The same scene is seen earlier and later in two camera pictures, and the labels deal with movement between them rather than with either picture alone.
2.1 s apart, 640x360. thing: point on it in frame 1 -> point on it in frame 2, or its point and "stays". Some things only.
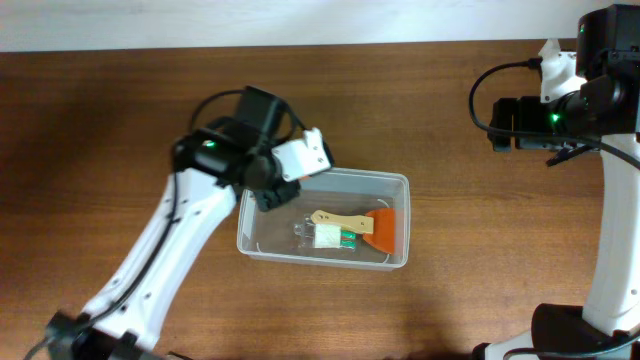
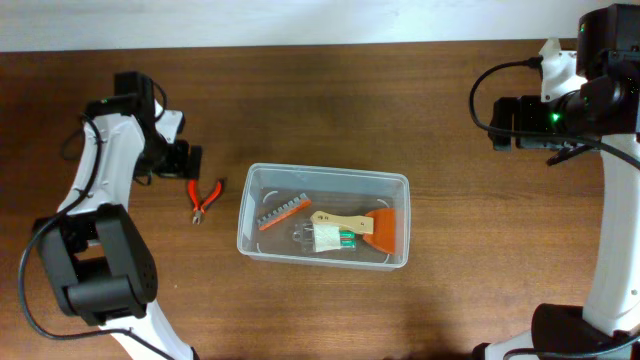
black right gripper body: (531, 116) stays
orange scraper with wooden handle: (378, 227) stays
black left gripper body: (280, 189) -> (171, 160)
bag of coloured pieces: (311, 235) stays
